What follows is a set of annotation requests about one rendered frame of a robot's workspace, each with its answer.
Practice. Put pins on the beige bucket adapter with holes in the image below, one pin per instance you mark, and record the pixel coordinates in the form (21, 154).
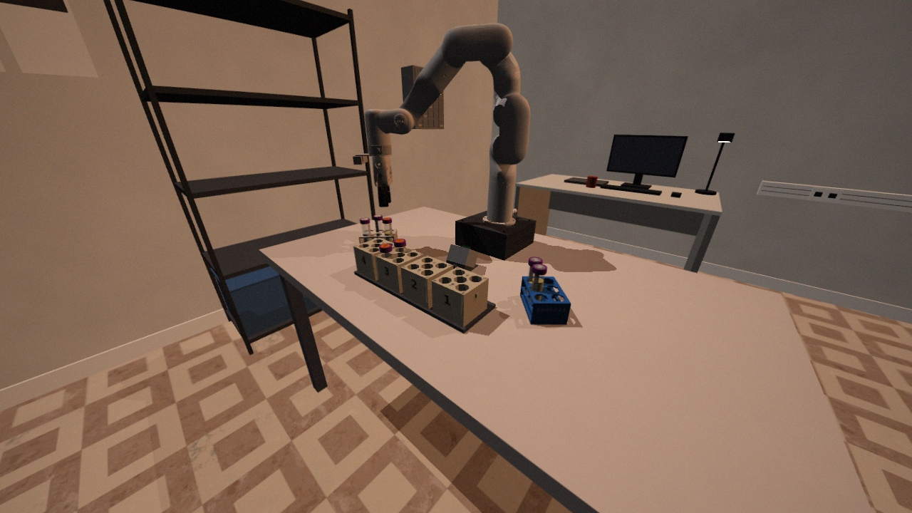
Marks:
(365, 257)
(417, 279)
(459, 295)
(388, 269)

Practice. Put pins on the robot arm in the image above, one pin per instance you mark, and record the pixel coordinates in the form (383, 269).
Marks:
(491, 45)

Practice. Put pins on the blue tube rack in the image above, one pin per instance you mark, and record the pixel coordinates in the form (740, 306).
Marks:
(549, 311)

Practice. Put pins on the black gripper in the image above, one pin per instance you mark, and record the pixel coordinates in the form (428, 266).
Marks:
(383, 174)

